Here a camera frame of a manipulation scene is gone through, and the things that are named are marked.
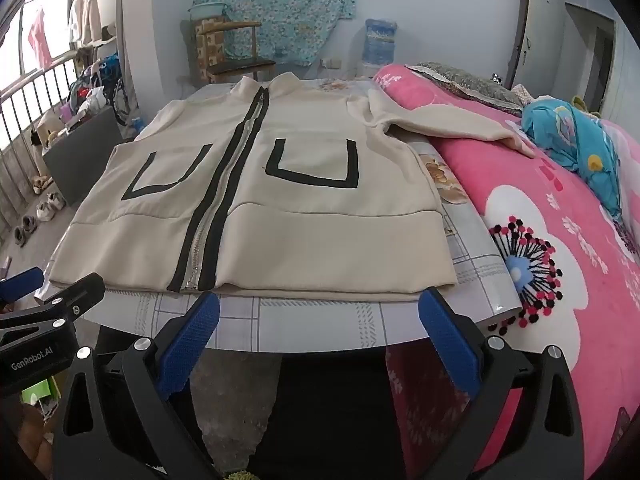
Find person's black trousers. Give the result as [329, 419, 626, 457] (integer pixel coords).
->
[255, 345, 396, 480]

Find metal railing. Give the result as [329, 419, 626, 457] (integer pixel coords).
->
[0, 52, 81, 241]

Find white door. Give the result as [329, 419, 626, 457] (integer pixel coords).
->
[505, 0, 568, 98]

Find brown patterned carton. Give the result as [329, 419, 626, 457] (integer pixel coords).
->
[194, 17, 226, 68]

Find pink floral blanket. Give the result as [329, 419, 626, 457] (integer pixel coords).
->
[372, 64, 640, 480]

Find green paper bag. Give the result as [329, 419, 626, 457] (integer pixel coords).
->
[22, 377, 58, 413]

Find grey cabinet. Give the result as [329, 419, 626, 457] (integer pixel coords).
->
[42, 105, 126, 206]

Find beige zip jacket black trim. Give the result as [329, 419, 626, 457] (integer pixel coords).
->
[45, 72, 536, 306]

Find cream hanging garment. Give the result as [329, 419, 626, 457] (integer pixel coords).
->
[67, 0, 103, 46]

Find wooden armchair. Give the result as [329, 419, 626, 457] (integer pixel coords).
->
[190, 20, 277, 85]

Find blue water jug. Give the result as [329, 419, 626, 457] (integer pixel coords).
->
[361, 18, 398, 79]

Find grey patterned pillow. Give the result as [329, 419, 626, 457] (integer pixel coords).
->
[405, 62, 531, 116]

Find pink hanging garment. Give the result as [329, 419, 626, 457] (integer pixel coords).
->
[27, 7, 55, 68]

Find teal plastic basin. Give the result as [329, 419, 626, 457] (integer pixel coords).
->
[187, 2, 227, 22]

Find teal floral wall cloth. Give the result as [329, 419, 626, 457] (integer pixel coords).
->
[192, 0, 358, 68]

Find pile of clothes and bags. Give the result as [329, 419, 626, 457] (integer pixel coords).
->
[65, 52, 131, 121]

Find row of shoes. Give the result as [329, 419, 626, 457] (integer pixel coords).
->
[12, 175, 67, 248]

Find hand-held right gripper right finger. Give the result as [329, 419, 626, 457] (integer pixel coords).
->
[417, 287, 586, 480]

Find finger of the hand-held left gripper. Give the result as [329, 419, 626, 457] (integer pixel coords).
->
[0, 273, 107, 343]
[0, 266, 44, 307]

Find teal floral bedding cloth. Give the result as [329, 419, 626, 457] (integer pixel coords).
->
[520, 96, 626, 223]

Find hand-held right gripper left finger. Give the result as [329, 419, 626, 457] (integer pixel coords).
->
[52, 291, 221, 480]

